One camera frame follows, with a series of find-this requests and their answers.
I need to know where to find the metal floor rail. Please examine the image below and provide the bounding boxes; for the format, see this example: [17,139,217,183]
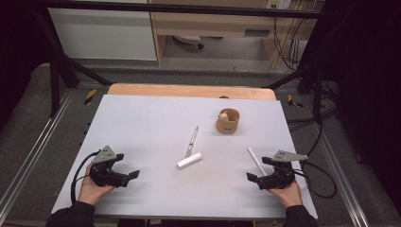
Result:
[0,89,76,216]
[318,131,371,227]

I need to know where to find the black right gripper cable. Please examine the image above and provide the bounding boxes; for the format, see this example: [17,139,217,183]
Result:
[294,160,338,200]

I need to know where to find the silver pen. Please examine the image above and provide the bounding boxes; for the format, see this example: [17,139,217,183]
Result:
[184,126,200,159]

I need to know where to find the white table mat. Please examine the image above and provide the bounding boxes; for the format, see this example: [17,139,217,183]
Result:
[51,94,318,220]

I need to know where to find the hanging cable bundle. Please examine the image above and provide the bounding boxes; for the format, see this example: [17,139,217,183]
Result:
[271,15,305,73]

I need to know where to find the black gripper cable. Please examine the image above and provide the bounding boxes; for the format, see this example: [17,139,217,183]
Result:
[294,160,338,200]
[70,150,102,204]

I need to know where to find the person's left hand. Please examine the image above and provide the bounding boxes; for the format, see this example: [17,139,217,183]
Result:
[78,164,114,206]

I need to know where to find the office chair base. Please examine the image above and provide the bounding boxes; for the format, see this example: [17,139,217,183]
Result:
[172,34,205,50]

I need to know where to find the wooden table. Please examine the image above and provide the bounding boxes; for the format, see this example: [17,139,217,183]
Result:
[107,83,277,101]

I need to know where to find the white power outlet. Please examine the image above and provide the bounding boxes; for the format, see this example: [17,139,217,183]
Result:
[266,0,292,9]

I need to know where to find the black floor cables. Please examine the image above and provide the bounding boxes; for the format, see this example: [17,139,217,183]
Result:
[286,79,339,159]

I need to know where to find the short thick white marker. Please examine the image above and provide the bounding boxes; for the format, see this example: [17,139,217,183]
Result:
[176,151,203,170]

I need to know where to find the tan bear pen holder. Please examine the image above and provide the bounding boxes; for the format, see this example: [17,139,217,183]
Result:
[215,108,240,134]

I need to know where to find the long white pen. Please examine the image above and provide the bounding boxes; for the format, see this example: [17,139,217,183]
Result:
[246,147,269,178]

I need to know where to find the person's right hand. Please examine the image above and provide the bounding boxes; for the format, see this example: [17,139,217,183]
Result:
[268,181,304,208]

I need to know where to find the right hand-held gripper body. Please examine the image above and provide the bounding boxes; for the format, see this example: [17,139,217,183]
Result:
[256,150,309,191]

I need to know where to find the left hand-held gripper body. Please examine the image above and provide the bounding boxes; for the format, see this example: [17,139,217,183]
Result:
[89,145,131,188]

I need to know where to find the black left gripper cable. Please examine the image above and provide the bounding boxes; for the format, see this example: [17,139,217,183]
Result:
[70,150,102,204]

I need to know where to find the light wooden desk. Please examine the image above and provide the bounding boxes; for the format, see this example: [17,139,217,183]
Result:
[148,0,325,68]

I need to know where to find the white cabinet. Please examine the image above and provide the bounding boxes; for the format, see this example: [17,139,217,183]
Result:
[46,0,158,61]

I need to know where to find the black curtain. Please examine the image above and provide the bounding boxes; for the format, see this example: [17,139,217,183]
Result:
[0,0,44,131]
[318,0,401,216]

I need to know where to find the yellow black floor tape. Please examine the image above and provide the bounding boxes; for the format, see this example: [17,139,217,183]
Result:
[287,94,305,109]
[83,88,97,106]

